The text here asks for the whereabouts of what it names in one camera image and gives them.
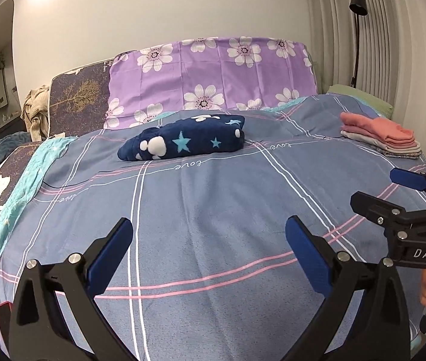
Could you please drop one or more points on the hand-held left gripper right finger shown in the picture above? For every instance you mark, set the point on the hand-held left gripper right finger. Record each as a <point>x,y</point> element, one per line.
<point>308,259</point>

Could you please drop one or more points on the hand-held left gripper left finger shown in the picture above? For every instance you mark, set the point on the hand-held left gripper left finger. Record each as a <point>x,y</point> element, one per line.
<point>109,259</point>

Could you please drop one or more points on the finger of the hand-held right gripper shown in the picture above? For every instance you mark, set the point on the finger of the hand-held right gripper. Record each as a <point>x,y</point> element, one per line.
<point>408,178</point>
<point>378,207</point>

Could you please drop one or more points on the navy star fleece pajama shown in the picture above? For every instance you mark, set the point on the navy star fleece pajama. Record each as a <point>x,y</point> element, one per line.
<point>182,139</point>

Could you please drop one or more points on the stack of folded clothes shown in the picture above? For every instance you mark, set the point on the stack of folded clothes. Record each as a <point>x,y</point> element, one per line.
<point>378,131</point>

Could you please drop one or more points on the green pillow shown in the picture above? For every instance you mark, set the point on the green pillow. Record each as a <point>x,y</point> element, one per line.
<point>363,99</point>

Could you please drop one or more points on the blue plaid bed sheet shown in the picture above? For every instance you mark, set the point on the blue plaid bed sheet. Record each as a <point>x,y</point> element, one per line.
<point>213,203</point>

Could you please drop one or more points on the teal blanket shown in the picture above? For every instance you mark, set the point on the teal blanket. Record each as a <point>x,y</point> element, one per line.
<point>21,191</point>

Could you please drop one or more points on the white pleated curtain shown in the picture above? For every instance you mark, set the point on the white pleated curtain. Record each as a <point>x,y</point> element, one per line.
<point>393,45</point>

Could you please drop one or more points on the blue-grey quilted blanket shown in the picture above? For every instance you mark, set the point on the blue-grey quilted blanket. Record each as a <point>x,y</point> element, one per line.
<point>6,150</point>

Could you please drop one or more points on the beige knit garment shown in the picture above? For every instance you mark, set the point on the beige knit garment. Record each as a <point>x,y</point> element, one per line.
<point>36,112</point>

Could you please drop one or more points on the black floor lamp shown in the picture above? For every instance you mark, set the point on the black floor lamp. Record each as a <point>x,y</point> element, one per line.
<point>358,3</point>

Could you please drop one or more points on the purple floral pillow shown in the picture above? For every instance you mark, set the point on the purple floral pillow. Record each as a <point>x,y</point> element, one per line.
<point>216,71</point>

